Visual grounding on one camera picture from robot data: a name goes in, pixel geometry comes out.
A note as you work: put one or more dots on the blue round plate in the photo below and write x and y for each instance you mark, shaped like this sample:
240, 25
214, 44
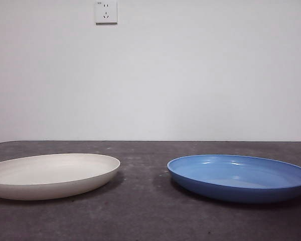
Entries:
228, 177

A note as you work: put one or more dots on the white round plate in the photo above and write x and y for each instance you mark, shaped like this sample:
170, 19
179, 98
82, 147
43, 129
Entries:
52, 175

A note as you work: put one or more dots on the white wall socket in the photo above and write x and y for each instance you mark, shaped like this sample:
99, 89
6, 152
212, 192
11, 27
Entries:
106, 12

